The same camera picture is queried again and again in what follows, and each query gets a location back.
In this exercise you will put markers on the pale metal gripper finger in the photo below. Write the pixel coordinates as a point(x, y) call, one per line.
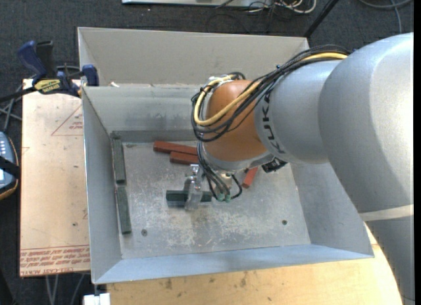
point(198, 197)
point(189, 198)

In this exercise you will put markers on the dark green flat block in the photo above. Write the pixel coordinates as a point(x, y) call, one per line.
point(124, 211)
point(176, 198)
point(118, 162)

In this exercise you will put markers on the red-brown flat block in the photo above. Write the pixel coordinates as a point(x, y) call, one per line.
point(182, 158)
point(250, 177)
point(171, 147)

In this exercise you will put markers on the grey metal bin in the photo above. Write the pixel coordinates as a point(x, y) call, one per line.
point(197, 231)

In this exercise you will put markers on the brown cardboard board, red print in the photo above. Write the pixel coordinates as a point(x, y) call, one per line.
point(52, 182)

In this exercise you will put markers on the black cylinder on white bracket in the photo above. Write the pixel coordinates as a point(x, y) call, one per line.
point(273, 165)

